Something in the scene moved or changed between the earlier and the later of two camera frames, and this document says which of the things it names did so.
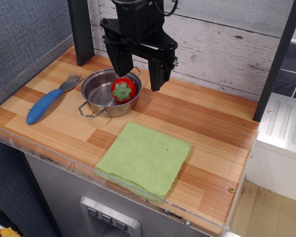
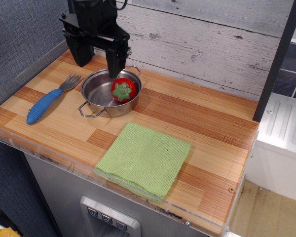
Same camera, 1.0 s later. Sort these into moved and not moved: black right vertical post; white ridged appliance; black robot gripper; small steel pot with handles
Moved: black robot gripper
Not moved: black right vertical post; small steel pot with handles; white ridged appliance
